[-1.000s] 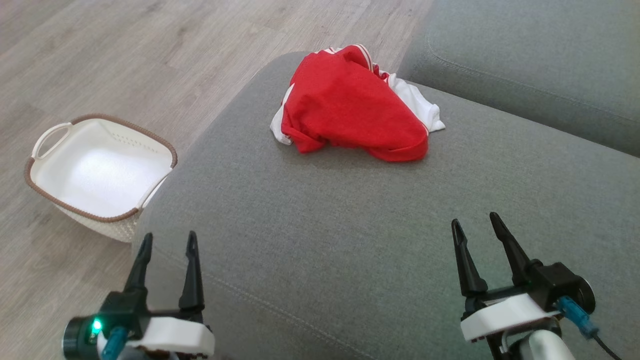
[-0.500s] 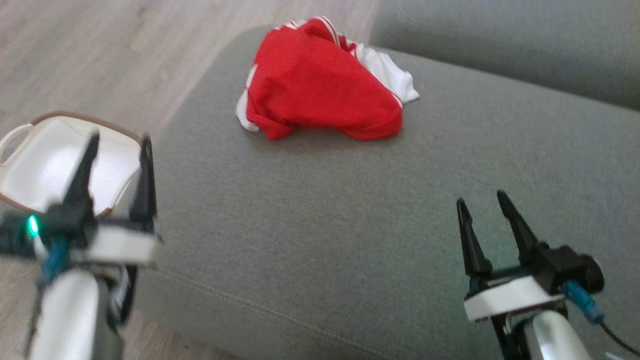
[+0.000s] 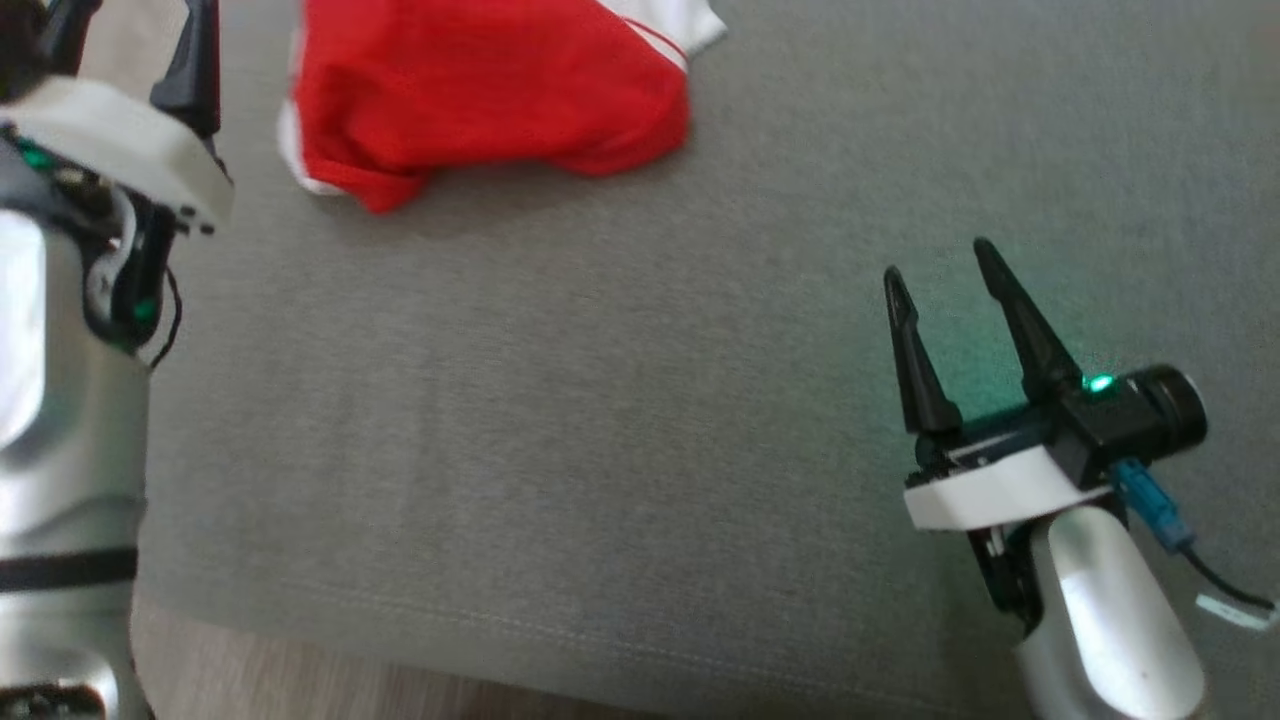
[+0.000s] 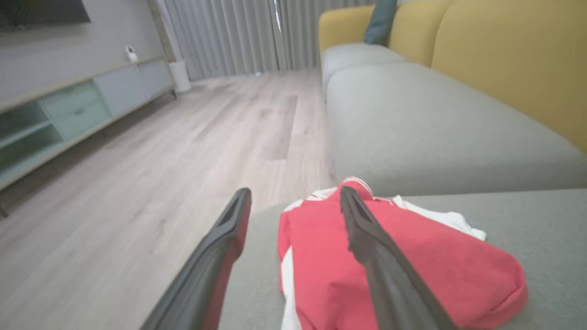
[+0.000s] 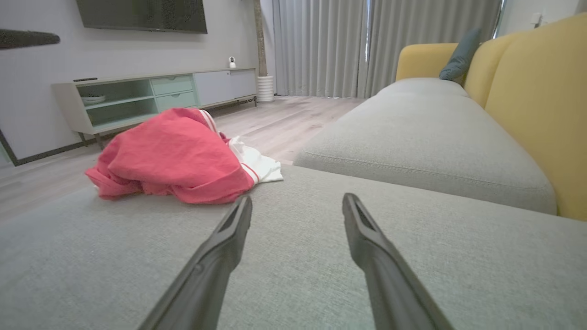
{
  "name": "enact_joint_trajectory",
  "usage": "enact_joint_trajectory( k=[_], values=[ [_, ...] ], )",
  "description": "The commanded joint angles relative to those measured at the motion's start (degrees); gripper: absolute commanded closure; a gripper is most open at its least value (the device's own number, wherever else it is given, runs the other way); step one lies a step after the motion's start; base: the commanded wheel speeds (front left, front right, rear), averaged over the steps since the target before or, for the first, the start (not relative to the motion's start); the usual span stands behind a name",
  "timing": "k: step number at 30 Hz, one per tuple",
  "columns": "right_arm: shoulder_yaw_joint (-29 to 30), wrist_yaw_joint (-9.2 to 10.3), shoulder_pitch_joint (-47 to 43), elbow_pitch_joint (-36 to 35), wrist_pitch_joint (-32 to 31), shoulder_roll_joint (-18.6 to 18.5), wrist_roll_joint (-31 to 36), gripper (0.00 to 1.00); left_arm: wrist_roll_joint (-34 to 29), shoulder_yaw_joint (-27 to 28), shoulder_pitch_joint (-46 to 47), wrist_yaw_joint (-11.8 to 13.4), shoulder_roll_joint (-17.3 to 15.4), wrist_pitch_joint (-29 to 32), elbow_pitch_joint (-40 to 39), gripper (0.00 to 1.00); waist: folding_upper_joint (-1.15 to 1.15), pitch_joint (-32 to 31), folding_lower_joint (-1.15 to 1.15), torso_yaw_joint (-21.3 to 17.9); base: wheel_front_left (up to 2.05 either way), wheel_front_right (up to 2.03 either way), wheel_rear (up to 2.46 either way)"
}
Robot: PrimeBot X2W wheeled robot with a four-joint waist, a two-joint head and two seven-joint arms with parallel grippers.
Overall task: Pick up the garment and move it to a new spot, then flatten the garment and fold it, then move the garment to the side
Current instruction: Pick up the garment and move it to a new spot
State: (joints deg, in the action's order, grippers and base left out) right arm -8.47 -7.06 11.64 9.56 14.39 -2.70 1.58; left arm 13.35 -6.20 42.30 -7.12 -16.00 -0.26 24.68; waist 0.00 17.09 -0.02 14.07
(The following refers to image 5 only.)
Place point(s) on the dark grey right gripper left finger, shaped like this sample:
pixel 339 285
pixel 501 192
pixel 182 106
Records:
pixel 211 275

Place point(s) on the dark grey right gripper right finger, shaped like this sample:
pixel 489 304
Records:
pixel 390 284

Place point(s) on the red basketball jersey white sleeves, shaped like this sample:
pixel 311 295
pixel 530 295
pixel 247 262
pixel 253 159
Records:
pixel 261 167

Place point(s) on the red mesh shorts white stripe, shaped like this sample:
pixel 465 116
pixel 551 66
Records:
pixel 151 142

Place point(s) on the large grey sofa chaise cushion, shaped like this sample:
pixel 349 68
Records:
pixel 298 256

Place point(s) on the grey sofa back cushion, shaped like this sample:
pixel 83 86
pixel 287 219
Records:
pixel 426 142

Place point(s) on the white and green TV cabinet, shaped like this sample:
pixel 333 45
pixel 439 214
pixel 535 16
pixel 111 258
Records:
pixel 211 87

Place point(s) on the white ribbed floor vase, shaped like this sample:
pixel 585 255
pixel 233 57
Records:
pixel 265 89

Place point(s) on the grey sofa seat cushion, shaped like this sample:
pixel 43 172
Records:
pixel 422 86

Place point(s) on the white bowl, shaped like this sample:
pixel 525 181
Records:
pixel 93 99

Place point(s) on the yellow sofa backrest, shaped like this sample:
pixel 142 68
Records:
pixel 541 105

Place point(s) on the teal throw pillow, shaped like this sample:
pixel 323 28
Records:
pixel 461 57

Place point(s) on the wooden trunk pole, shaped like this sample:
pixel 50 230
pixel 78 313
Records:
pixel 260 41

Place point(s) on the grey curtain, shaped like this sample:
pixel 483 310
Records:
pixel 426 23
pixel 321 46

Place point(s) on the small white security camera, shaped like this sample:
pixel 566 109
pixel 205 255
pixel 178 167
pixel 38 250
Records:
pixel 232 62

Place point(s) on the black wall television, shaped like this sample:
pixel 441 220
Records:
pixel 137 13

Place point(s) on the dark wall shelf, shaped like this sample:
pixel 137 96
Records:
pixel 23 39

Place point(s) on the white wall switch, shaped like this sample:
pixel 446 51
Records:
pixel 536 19

